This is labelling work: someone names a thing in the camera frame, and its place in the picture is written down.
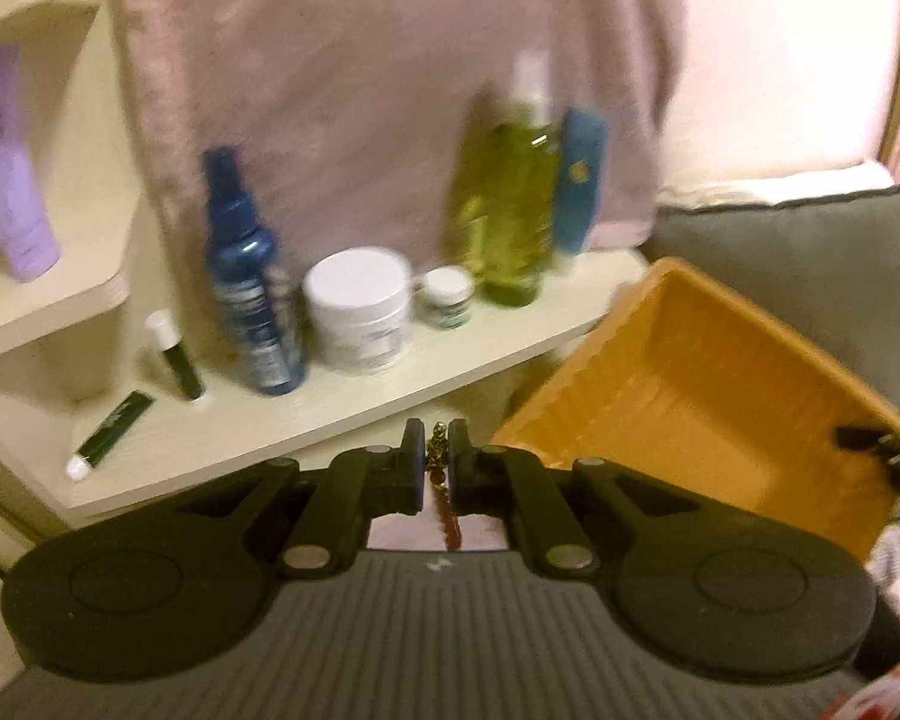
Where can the red white packet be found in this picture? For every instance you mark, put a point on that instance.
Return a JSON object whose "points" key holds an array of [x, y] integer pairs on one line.
{"points": [[885, 697]]}

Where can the small green white-capped tube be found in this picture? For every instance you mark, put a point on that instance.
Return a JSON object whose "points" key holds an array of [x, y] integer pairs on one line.
{"points": [[112, 431]]}

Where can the pink towel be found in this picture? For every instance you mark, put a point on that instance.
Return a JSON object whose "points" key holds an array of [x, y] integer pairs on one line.
{"points": [[345, 52]]}

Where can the white wooden shelf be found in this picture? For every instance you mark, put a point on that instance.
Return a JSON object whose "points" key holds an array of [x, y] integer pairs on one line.
{"points": [[330, 405]]}

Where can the dark green lip balm stick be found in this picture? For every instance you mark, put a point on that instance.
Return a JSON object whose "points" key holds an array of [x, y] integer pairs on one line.
{"points": [[176, 360]]}

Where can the blue white-capped tube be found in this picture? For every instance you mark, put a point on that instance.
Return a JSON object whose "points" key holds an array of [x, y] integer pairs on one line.
{"points": [[581, 180]]}

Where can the purple tube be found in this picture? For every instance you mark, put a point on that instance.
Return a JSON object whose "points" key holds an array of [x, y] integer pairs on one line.
{"points": [[11, 195]]}

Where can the grey cushion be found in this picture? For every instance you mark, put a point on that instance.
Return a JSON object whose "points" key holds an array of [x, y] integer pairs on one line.
{"points": [[795, 255]]}

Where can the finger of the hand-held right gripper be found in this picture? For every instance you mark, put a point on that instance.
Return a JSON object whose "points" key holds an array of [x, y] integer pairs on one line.
{"points": [[862, 439]]}

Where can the large white cream jar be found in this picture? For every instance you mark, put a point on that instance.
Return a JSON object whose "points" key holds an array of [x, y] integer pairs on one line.
{"points": [[356, 307]]}

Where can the green liquid spray bottle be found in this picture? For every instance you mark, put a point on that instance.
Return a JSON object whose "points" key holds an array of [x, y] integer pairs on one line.
{"points": [[510, 210]]}

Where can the blue spray bottle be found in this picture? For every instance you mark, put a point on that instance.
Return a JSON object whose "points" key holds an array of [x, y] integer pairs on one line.
{"points": [[251, 277]]}

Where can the orange plastic tray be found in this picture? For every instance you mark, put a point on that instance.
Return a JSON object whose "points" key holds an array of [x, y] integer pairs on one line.
{"points": [[682, 390]]}

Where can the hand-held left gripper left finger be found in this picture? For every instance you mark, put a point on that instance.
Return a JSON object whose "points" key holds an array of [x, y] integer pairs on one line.
{"points": [[416, 472]]}

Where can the small white green-label jar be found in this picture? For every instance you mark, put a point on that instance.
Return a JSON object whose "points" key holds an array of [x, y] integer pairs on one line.
{"points": [[445, 298]]}

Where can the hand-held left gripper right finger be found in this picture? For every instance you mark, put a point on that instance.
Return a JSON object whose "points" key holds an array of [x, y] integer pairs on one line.
{"points": [[456, 472]]}

